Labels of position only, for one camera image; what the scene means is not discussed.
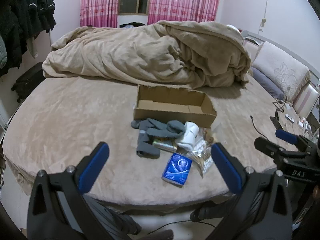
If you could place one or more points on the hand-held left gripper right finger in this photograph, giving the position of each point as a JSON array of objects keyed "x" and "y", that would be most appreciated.
[{"x": 228, "y": 167}]

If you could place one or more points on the grey quilted garment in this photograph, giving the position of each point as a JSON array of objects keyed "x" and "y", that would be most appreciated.
[{"x": 2, "y": 52}]

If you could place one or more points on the grey bed headboard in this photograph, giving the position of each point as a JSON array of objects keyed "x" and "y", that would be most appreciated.
[{"x": 262, "y": 40}]

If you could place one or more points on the grey pillow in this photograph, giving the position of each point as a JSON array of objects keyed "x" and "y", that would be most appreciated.
[{"x": 267, "y": 85}]

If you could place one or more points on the person's left leg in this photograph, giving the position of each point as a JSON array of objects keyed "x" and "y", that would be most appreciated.
[{"x": 117, "y": 217}]

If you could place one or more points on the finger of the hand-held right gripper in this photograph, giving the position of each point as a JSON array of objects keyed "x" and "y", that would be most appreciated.
[
  {"x": 287, "y": 136},
  {"x": 268, "y": 147}
]

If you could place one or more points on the small printed packet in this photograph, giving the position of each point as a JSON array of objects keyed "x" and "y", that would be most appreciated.
[{"x": 165, "y": 145}]

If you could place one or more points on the clear plastic snack packet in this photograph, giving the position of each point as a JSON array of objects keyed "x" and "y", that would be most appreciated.
[{"x": 203, "y": 160}]

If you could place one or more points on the white floral pillow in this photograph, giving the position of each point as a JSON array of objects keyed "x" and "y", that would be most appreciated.
[{"x": 282, "y": 70}]

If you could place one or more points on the blue tissue packet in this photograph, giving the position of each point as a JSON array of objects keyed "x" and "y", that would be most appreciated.
[{"x": 177, "y": 168}]

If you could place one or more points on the black suitcase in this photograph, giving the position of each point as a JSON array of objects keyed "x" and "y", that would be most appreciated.
[{"x": 27, "y": 82}]

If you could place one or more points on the person's right leg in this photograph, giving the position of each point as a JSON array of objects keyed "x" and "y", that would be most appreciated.
[{"x": 207, "y": 212}]

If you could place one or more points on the pink floral curtain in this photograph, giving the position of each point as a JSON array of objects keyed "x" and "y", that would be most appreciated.
[
  {"x": 182, "y": 0},
  {"x": 98, "y": 2}
]

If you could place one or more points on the white clothes rack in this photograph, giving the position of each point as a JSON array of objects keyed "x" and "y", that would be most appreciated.
[{"x": 50, "y": 40}]

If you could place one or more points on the person's leg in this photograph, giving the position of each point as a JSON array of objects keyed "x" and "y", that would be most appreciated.
[
  {"x": 117, "y": 217},
  {"x": 207, "y": 212}
]

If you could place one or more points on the clear plastic bag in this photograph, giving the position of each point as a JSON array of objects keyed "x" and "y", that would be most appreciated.
[{"x": 208, "y": 134}]

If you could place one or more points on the white pink striped cushion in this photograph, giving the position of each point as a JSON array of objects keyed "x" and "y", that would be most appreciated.
[{"x": 306, "y": 100}]

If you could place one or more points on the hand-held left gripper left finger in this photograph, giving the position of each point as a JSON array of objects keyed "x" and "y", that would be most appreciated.
[{"x": 93, "y": 166}]

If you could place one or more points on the beige fleece duvet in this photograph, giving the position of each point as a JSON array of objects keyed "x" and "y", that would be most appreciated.
[{"x": 140, "y": 52}]

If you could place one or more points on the white socks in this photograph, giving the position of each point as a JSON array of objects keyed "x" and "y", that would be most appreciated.
[{"x": 188, "y": 136}]

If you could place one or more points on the pile of black clothes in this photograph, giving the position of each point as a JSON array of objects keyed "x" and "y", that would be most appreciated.
[{"x": 22, "y": 20}]

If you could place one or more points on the cardboard box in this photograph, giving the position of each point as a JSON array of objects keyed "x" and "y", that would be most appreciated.
[{"x": 175, "y": 117}]

